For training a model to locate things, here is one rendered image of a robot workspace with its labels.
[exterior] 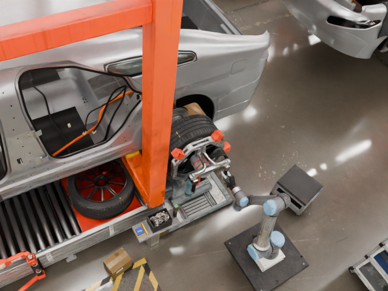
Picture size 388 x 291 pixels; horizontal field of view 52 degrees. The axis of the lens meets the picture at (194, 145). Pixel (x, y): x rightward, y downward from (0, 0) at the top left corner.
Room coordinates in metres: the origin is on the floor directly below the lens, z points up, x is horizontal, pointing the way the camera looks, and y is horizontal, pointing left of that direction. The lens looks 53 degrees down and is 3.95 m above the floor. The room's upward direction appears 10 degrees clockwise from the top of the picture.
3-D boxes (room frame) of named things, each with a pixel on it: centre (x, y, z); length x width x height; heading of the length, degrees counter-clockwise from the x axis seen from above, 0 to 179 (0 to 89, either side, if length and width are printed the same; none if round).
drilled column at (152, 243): (1.61, 0.24, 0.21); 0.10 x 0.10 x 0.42; 38
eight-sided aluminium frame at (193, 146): (2.17, -0.05, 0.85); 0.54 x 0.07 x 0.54; 128
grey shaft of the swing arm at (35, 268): (1.10, 1.20, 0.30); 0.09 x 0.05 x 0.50; 128
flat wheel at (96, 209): (1.97, 0.84, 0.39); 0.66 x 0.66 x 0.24
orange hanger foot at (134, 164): (2.10, 0.50, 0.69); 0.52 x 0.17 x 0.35; 38
